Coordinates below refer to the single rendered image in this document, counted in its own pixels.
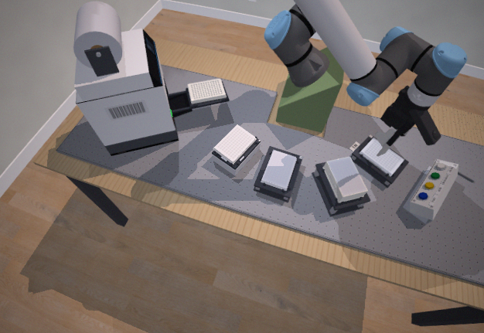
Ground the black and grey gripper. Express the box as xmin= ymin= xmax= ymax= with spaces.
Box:
xmin=375 ymin=86 xmax=430 ymax=157

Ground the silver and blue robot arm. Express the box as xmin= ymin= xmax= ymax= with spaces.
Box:
xmin=264 ymin=0 xmax=467 ymax=145

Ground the dark grey rectangular frame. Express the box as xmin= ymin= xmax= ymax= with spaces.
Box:
xmin=351 ymin=135 xmax=409 ymax=188
xmin=254 ymin=146 xmax=303 ymax=202

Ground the light grey roll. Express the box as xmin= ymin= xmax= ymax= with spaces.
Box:
xmin=73 ymin=1 xmax=122 ymax=69

